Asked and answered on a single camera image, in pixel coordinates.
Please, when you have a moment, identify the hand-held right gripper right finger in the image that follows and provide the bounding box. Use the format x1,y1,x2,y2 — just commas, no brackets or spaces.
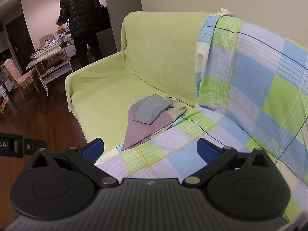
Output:
182,138,270,187

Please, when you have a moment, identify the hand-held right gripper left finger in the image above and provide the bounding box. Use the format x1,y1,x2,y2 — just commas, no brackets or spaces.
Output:
29,138,119,188

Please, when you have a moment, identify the grey garment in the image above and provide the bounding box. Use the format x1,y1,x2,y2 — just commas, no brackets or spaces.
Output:
130,94,172,125

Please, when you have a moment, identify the beige garment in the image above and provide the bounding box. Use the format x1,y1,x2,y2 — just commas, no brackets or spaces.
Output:
135,94,188,128

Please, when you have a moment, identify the mauve garment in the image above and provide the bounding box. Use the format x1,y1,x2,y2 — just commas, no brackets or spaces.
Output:
121,108,174,151

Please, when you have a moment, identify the white box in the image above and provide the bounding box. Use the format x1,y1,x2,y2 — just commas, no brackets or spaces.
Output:
0,83,10,102

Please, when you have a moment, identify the sofa with green cover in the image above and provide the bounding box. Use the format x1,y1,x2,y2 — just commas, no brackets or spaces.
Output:
65,12,218,160

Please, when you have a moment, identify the wooden chair with pink cover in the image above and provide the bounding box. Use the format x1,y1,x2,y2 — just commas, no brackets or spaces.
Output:
38,33,57,48
2,58,40,101

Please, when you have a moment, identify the checked blue green sheet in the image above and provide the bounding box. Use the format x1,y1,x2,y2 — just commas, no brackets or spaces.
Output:
95,14,308,222

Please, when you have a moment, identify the white dining table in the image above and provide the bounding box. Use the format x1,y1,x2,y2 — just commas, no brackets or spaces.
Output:
26,36,77,97

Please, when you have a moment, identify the grey cabinet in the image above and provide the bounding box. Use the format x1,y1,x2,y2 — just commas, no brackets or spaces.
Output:
96,27,117,61

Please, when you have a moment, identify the dark wooden door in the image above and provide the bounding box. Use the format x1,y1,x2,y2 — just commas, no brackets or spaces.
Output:
5,13,35,72

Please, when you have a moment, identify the black bag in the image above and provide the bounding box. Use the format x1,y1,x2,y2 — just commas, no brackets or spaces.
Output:
96,6,111,31

